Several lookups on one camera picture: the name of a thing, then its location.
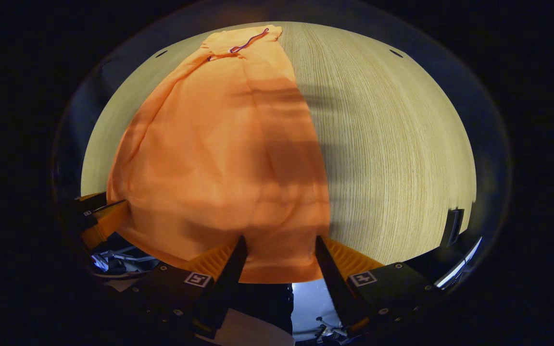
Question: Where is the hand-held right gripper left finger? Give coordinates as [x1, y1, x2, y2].
[130, 235, 249, 339]

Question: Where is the orange T-shirt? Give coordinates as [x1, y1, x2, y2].
[106, 25, 331, 284]

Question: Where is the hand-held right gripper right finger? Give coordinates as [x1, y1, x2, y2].
[315, 235, 436, 338]

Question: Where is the black flat panel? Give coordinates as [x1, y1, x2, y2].
[441, 208, 466, 248]

